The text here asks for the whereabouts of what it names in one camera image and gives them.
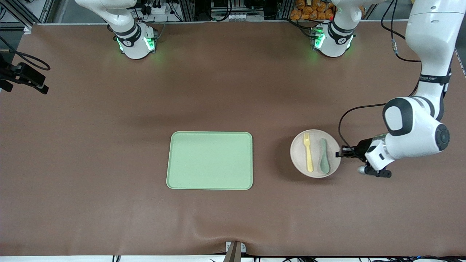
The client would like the aluminium frame rail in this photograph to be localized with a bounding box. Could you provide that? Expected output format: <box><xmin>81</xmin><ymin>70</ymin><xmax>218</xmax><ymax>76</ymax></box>
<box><xmin>0</xmin><ymin>0</ymin><xmax>55</xmax><ymax>34</ymax></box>
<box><xmin>453</xmin><ymin>45</ymin><xmax>466</xmax><ymax>77</ymax></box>

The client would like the grey-green plastic spoon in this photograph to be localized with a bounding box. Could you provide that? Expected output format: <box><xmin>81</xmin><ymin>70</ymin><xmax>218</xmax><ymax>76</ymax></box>
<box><xmin>320</xmin><ymin>138</ymin><xmax>330</xmax><ymax>174</ymax></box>

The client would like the metal table edge bracket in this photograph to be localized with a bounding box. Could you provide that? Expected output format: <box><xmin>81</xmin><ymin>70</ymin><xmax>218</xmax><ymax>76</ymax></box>
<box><xmin>225</xmin><ymin>241</ymin><xmax>246</xmax><ymax>262</ymax></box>

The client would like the white long socket strip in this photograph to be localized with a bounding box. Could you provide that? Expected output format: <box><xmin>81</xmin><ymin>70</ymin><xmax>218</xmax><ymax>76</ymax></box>
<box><xmin>211</xmin><ymin>13</ymin><xmax>265</xmax><ymax>21</ymax></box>

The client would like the light green rectangular tray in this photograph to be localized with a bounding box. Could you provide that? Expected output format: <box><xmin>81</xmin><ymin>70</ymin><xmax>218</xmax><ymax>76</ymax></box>
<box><xmin>166</xmin><ymin>131</ymin><xmax>253</xmax><ymax>190</ymax></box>

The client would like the yellow plastic fork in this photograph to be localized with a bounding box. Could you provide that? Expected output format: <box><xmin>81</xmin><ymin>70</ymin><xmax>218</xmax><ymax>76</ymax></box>
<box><xmin>304</xmin><ymin>132</ymin><xmax>314</xmax><ymax>172</ymax></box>

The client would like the beige round plate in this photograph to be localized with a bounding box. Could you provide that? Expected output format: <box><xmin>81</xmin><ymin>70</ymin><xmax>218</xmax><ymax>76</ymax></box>
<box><xmin>290</xmin><ymin>129</ymin><xmax>341</xmax><ymax>178</ymax></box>

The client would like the brown table cover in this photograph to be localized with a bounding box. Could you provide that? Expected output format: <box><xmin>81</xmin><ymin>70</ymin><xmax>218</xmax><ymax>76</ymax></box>
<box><xmin>0</xmin><ymin>20</ymin><xmax>466</xmax><ymax>257</ymax></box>

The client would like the white power strip with plugs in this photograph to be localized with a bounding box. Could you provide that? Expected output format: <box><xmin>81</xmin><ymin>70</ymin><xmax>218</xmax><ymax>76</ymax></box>
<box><xmin>143</xmin><ymin>2</ymin><xmax>172</xmax><ymax>16</ymax></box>

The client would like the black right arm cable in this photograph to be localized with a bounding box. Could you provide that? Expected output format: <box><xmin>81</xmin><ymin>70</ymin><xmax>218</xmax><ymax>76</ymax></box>
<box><xmin>0</xmin><ymin>36</ymin><xmax>51</xmax><ymax>71</ymax></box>

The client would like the aluminium frame post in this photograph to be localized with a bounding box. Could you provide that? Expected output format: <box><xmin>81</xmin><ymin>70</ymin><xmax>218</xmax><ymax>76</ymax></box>
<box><xmin>181</xmin><ymin>0</ymin><xmax>196</xmax><ymax>21</ymax></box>
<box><xmin>278</xmin><ymin>0</ymin><xmax>294</xmax><ymax>20</ymax></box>

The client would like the pile of orange items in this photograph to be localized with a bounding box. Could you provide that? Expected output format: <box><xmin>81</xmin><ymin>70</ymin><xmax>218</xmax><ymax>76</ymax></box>
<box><xmin>290</xmin><ymin>0</ymin><xmax>335</xmax><ymax>21</ymax></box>

